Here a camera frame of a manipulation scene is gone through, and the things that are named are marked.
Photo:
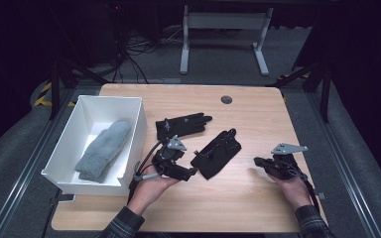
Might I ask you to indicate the grey round table grommet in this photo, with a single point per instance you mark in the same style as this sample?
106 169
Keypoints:
226 99

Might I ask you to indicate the person's left hand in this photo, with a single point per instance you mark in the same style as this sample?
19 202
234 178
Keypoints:
152 188

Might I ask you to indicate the person's right hand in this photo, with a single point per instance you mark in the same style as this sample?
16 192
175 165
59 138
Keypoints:
297 191

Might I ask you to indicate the yellow black hazard tape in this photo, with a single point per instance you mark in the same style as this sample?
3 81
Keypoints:
43 97

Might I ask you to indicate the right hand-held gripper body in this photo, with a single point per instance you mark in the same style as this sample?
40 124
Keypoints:
286 167

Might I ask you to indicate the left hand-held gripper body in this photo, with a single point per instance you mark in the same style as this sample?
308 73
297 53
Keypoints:
168 158

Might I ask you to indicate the black knit glove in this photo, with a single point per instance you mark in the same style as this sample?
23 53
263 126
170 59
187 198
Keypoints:
187 124
216 155

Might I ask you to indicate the white metal table frame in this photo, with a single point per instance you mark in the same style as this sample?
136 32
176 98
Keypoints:
225 20

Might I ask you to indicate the black metal stand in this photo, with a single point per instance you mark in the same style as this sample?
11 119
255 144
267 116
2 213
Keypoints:
325 95
55 89

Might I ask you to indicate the white box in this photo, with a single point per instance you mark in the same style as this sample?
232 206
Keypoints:
79 132

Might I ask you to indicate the aluminium floor rail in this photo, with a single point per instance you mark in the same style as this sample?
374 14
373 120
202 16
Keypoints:
344 165
29 162

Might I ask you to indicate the grey table edge bracket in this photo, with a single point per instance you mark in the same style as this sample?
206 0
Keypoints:
321 196

